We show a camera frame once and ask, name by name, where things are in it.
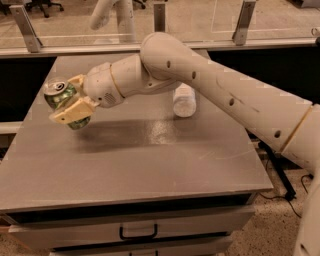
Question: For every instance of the middle metal bracket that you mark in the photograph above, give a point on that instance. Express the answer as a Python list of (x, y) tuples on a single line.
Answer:
[(159, 17)]

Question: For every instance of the black drawer handle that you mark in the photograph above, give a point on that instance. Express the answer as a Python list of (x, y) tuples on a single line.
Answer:
[(138, 232)]

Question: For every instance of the left metal bracket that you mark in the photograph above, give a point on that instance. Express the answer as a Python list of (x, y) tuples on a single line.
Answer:
[(20, 15)]

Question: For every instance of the metal bracket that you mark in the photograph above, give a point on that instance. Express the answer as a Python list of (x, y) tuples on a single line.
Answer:
[(20, 15), (240, 34), (159, 17)]

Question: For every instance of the lower grey drawer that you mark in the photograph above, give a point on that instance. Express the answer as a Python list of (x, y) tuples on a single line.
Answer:
[(205, 246)]

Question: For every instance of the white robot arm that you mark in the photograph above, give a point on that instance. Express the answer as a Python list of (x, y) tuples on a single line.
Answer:
[(287, 123)]

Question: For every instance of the grey drawer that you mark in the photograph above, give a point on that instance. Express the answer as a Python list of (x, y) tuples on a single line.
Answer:
[(105, 230), (205, 246)]

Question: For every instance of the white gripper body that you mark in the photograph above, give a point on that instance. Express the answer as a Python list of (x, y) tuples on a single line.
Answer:
[(99, 86)]

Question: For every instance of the glass barrier panel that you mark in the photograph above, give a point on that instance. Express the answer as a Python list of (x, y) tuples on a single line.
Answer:
[(66, 23)]

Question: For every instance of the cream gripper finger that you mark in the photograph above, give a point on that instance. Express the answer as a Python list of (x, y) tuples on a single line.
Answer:
[(77, 80), (68, 110)]

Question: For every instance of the upper grey drawer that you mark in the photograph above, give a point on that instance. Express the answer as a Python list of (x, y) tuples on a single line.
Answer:
[(105, 230)]

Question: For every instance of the green soda can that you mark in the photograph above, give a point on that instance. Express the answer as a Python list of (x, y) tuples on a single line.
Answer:
[(59, 93)]

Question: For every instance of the black office chair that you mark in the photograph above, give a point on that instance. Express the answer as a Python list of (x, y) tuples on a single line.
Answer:
[(41, 3)]

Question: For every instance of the clear plastic water bottle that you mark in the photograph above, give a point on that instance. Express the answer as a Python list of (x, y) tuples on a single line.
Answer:
[(184, 101)]

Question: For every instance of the right metal bracket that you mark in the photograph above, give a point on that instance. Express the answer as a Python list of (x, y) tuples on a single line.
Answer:
[(240, 34)]

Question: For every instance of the black metal stand leg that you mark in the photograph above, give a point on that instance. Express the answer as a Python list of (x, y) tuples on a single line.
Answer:
[(290, 192)]

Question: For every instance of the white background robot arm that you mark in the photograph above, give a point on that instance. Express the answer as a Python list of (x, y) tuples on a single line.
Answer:
[(116, 12)]

